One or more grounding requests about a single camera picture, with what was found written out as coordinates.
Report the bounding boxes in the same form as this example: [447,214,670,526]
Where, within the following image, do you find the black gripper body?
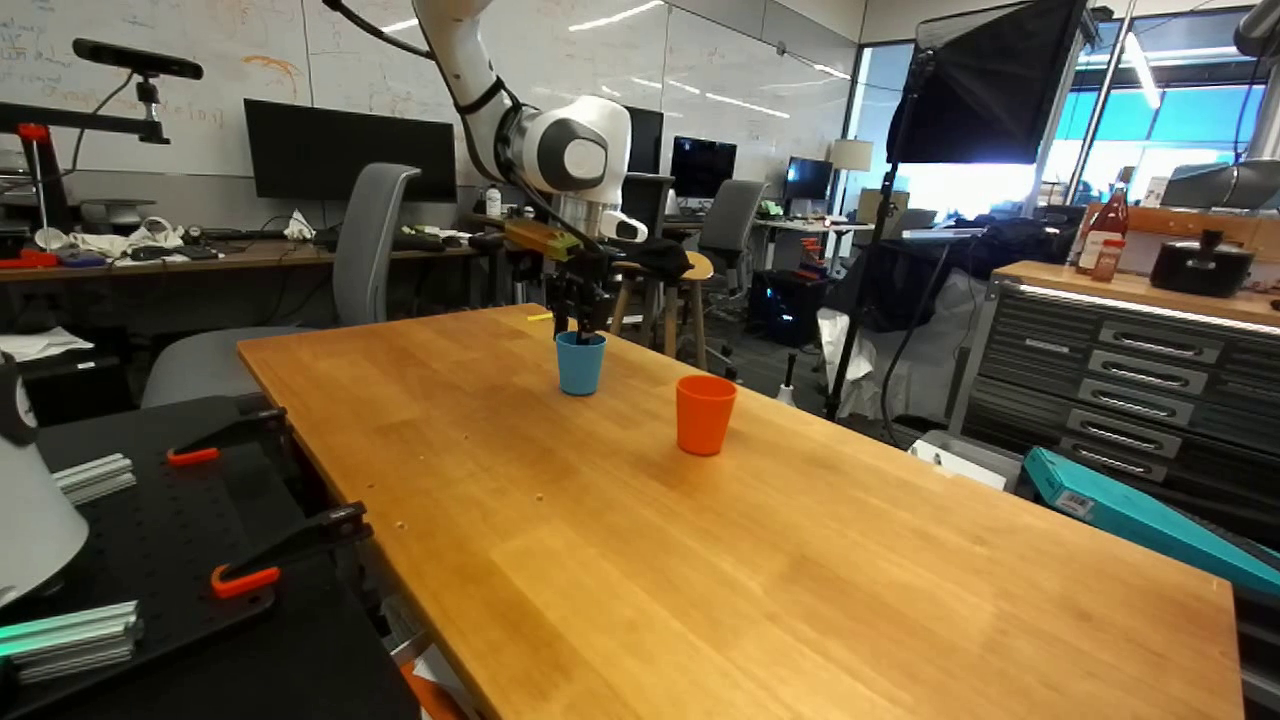
[542,239,629,312]

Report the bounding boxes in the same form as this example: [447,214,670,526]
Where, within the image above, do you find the blue plastic cup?
[551,328,612,401]

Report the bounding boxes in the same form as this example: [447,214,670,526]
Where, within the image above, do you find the dark mesh office chair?
[619,174,677,248]

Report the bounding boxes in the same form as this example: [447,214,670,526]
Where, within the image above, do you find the wooden stool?
[612,248,722,366]

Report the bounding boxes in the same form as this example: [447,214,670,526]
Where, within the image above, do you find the orange plastic cup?
[674,371,742,461]

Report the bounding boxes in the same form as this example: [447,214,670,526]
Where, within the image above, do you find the black computer monitor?
[623,103,670,181]

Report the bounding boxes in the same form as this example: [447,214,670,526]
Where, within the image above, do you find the grey office chair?
[135,161,426,414]
[692,177,768,296]

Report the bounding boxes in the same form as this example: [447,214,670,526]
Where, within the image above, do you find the small black monitor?
[670,133,742,199]
[780,157,835,209]

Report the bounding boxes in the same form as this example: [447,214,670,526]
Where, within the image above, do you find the black computer tower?
[746,264,826,347]

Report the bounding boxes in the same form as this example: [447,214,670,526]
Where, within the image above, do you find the large black monitor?
[242,97,459,209]

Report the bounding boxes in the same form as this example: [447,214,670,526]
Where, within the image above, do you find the white table lamp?
[826,136,878,177]

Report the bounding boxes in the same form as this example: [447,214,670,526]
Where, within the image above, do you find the grey plastic cover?
[814,272,996,431]

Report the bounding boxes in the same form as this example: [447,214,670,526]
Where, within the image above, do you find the grey office desk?
[751,214,991,254]

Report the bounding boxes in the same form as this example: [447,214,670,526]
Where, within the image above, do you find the brown wooden desk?
[0,236,511,336]

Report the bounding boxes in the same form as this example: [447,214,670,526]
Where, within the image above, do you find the white cardboard box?
[907,429,1023,498]

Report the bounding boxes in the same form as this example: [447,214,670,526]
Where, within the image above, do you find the black softbox light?
[883,0,1093,174]

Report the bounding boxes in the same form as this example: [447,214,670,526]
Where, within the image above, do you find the black perforated pegboard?
[0,393,426,720]

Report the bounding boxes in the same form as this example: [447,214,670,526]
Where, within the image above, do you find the red and white bottle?
[1073,184,1135,285]

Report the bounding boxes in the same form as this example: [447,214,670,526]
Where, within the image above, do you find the white paper sheets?
[0,323,96,367]

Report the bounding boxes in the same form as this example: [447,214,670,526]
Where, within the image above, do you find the grey metal drawer cabinet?
[950,255,1280,538]

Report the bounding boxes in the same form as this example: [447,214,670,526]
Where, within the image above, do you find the teal plastic case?
[1021,446,1280,604]

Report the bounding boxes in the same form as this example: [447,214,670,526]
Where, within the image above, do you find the white rounded shade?
[0,435,93,612]

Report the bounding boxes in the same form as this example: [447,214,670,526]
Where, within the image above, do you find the greenish aluminium extrusion bar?
[0,595,145,692]

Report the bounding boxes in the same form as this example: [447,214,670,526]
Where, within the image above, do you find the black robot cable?
[316,0,435,63]

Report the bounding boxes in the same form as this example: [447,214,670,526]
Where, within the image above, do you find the black clamp with orange handle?
[204,500,373,610]
[164,404,292,473]

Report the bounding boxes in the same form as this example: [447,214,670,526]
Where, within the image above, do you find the white cable pile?
[33,214,194,264]

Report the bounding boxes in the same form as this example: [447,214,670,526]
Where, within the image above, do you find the black stereo camera bar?
[70,36,209,83]

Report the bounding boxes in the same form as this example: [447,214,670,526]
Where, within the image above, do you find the black camera boom stand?
[0,74,171,236]

